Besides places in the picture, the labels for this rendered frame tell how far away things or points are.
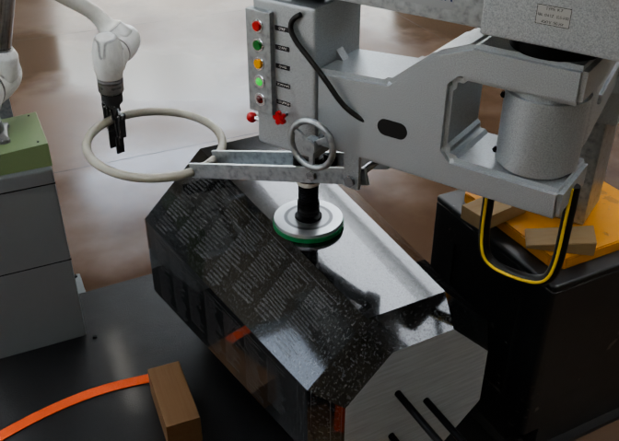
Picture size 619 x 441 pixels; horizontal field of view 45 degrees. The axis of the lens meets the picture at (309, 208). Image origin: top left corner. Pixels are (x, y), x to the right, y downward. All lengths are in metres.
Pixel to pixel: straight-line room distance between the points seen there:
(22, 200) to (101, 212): 1.24
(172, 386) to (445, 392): 1.05
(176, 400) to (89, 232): 1.42
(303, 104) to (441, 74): 0.42
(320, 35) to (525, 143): 0.57
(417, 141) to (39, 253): 1.66
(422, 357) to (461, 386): 0.23
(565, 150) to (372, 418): 0.87
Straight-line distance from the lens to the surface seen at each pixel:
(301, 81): 1.97
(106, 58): 2.66
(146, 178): 2.44
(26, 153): 2.82
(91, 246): 3.82
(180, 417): 2.69
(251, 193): 2.48
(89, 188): 4.32
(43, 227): 2.95
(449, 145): 1.83
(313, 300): 2.10
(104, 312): 3.36
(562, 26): 1.59
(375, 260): 2.17
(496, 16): 1.64
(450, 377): 2.18
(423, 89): 1.79
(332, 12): 1.94
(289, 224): 2.27
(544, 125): 1.71
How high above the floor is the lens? 2.09
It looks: 32 degrees down
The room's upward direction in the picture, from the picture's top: straight up
